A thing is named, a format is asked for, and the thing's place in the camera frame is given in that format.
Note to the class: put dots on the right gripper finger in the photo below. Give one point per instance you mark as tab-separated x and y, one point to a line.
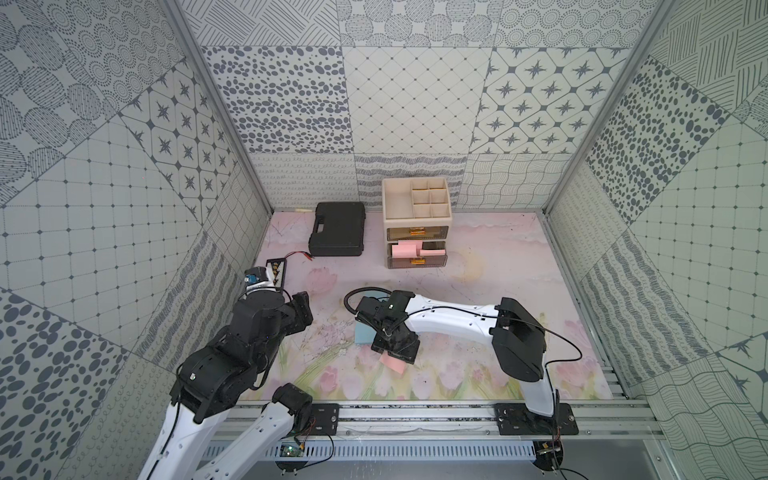
408	352
381	344

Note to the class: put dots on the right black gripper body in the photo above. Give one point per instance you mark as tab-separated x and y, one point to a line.
382	332

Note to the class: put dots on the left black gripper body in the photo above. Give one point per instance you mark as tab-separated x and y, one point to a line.
289	306

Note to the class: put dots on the grey transparent drawer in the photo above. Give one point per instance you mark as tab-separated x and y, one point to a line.
417	233

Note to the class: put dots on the beige desk organizer cabinet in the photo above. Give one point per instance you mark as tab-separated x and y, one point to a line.
416	202

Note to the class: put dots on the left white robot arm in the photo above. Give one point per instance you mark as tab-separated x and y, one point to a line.
210	382

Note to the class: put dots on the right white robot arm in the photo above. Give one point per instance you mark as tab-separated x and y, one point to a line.
516	337

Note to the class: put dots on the blue sticky note lower left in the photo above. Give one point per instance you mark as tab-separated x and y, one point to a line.
363	334

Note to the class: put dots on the black plastic tool case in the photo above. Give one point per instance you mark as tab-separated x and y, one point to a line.
338	230

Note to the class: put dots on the floral pink table mat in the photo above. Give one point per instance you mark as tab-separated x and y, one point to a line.
490	256

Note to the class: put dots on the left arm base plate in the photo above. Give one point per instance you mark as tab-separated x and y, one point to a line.
317	420

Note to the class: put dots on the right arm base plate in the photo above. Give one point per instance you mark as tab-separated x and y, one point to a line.
514	419

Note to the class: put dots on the aluminium mounting rail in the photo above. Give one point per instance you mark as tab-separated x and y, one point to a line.
615	419

